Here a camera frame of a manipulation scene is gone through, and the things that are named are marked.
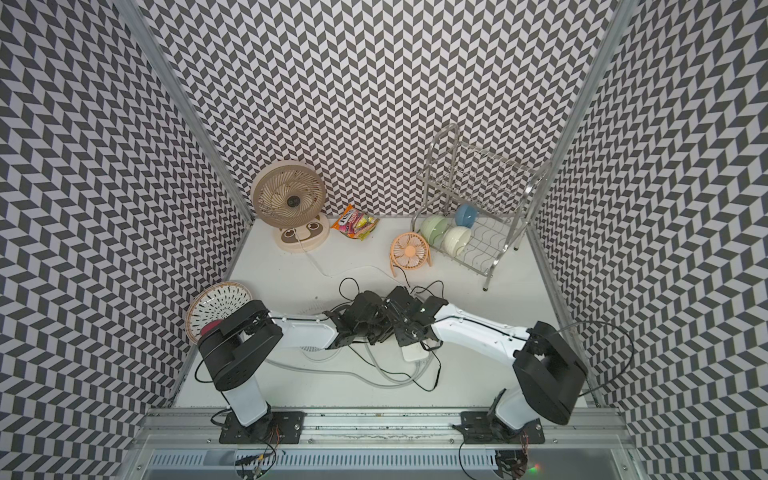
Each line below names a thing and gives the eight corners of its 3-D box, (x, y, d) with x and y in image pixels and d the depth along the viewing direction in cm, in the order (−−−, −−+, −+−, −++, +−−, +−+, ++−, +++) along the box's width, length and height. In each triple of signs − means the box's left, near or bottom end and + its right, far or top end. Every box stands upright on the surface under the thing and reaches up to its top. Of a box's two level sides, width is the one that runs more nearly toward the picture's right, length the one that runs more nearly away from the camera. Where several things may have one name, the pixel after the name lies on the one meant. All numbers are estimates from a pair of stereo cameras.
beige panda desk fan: (279, 251, 112) (245, 184, 87) (292, 211, 126) (266, 143, 101) (325, 251, 112) (304, 184, 87) (333, 211, 126) (317, 143, 101)
